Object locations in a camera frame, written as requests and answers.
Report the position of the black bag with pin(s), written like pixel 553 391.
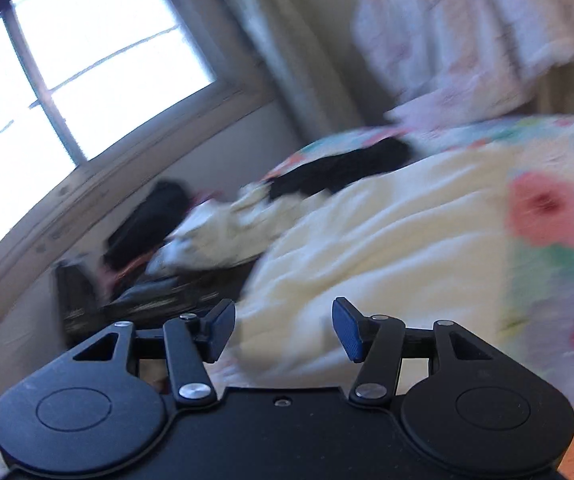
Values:
pixel 147 225

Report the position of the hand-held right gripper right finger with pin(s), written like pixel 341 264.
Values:
pixel 349 330

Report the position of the beige curtain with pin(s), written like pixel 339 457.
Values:
pixel 287 35

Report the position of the crumpled white cloth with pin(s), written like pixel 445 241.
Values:
pixel 217 235

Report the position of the hanging pink floral cloth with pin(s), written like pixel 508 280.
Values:
pixel 447 35

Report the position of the cream fleece cloth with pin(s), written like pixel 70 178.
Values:
pixel 392 240

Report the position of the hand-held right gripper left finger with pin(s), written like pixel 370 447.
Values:
pixel 219 330

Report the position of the black cloth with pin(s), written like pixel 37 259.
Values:
pixel 342 165

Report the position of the floral quilt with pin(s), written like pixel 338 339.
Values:
pixel 552 260

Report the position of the window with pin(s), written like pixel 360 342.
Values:
pixel 92 35

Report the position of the dark storage box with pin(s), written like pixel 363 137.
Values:
pixel 157 300

